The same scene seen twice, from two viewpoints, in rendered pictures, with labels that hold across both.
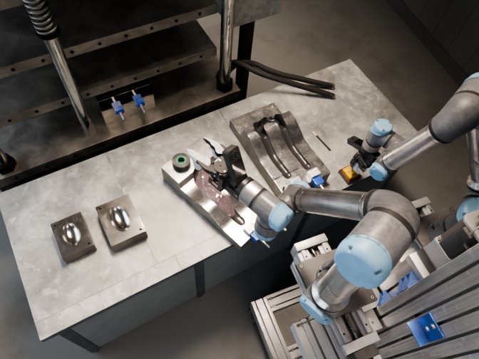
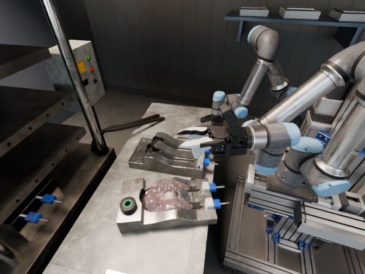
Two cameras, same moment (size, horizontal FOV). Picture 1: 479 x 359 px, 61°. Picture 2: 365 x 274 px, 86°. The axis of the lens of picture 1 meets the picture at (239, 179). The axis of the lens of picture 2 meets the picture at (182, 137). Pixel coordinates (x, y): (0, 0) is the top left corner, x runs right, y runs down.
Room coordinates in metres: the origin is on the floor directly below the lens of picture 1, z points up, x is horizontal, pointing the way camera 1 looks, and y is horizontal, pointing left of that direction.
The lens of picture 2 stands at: (0.37, 0.44, 1.82)
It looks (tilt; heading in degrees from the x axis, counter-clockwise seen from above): 39 degrees down; 317
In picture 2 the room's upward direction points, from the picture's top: straight up
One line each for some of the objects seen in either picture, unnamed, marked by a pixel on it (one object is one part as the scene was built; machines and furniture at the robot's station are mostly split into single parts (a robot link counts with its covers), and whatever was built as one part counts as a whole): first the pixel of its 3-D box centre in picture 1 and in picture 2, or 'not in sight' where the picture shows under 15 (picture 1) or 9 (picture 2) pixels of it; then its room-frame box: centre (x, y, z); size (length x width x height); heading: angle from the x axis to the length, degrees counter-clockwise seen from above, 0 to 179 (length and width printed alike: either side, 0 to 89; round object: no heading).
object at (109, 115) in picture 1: (110, 71); (1, 200); (1.49, 0.74, 0.87); 0.50 x 0.27 x 0.17; 35
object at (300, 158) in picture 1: (279, 142); (170, 148); (1.14, -0.17, 0.92); 0.35 x 0.16 x 0.09; 35
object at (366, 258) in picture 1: (344, 276); (352, 135); (0.36, -0.31, 1.41); 0.15 x 0.12 x 0.55; 144
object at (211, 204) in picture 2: (258, 236); (218, 203); (0.67, -0.11, 0.85); 0.13 x 0.05 x 0.05; 53
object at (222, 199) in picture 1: (222, 185); (168, 194); (0.88, 0.07, 0.90); 0.26 x 0.18 x 0.08; 53
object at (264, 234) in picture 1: (271, 221); (266, 154); (0.53, -0.11, 1.33); 0.11 x 0.08 x 0.11; 144
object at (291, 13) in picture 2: not in sight; (298, 11); (1.29, -2.04, 1.53); 0.35 x 0.34 x 0.09; 28
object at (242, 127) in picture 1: (278, 145); (169, 152); (1.15, -0.17, 0.87); 0.50 x 0.26 x 0.14; 35
